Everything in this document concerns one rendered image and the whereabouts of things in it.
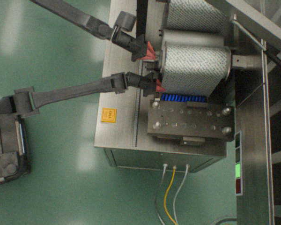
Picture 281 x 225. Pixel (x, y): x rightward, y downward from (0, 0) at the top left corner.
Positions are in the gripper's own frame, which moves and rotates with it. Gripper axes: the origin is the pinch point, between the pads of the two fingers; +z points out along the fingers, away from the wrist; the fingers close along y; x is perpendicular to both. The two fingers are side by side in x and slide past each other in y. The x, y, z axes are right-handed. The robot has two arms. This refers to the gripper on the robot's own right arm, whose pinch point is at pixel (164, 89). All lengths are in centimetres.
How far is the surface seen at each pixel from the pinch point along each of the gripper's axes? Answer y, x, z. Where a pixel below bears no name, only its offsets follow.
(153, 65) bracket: -7.5, 4.3, -9.1
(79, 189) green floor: 43, -118, 10
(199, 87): 0.3, 13.3, 9.8
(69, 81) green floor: -43, -128, -7
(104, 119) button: 12.5, -26.4, -16.4
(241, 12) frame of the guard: 14, 73, -33
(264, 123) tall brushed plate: 24, 47, 8
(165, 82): 0.3, 7.4, -4.5
